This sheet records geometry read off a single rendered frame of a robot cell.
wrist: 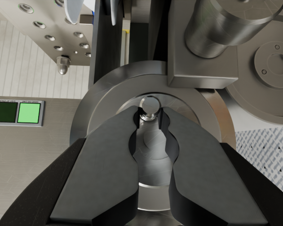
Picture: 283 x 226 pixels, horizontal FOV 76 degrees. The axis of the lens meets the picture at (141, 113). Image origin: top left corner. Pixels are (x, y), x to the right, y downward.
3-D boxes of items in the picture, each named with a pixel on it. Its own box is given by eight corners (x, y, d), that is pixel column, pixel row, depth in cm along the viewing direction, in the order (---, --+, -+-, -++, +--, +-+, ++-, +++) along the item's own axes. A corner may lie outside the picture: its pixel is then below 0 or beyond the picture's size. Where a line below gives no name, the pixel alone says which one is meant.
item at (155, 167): (125, 203, 13) (95, 107, 14) (126, 195, 15) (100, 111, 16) (219, 169, 14) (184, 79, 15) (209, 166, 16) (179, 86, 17)
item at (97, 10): (105, -70, 20) (93, 89, 17) (121, 43, 44) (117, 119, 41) (101, -70, 20) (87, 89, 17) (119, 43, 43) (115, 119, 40)
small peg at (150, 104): (136, 111, 11) (144, 91, 12) (136, 117, 14) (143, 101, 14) (156, 119, 11) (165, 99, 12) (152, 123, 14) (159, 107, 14)
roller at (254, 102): (332, 10, 18) (350, 128, 17) (218, 86, 44) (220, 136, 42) (215, 4, 18) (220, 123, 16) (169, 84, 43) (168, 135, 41)
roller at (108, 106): (219, 76, 16) (225, 212, 15) (168, 116, 42) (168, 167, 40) (91, 71, 16) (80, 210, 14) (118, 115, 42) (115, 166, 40)
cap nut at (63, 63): (68, 56, 49) (66, 72, 48) (72, 62, 53) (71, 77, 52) (54, 56, 49) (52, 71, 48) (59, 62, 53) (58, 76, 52)
